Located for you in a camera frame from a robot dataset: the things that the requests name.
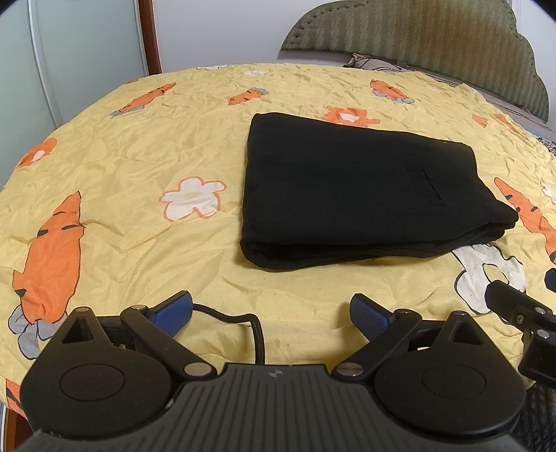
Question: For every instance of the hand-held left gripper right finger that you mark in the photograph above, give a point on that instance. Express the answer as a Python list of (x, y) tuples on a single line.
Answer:
[(370, 315)]

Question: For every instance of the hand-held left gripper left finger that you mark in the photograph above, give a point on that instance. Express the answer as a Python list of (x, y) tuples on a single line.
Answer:
[(173, 311)]

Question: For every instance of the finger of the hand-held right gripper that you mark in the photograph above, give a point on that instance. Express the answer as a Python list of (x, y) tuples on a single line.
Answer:
[(512, 304)]

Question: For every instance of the black pants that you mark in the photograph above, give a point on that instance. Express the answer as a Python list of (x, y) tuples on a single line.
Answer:
[(356, 191)]

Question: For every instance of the yellow carrot printed blanket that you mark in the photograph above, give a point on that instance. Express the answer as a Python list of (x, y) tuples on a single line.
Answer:
[(143, 143)]

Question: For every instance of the patterned grey pillow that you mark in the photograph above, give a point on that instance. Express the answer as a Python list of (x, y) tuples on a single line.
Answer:
[(438, 69)]

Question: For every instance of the frosted glass door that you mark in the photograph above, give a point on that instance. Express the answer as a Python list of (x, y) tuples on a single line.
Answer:
[(74, 65)]

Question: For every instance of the green padded headboard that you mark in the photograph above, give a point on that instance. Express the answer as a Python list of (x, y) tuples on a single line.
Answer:
[(417, 39)]

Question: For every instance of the brown wooden door frame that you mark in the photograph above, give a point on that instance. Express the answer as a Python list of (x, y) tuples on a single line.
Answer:
[(150, 34)]

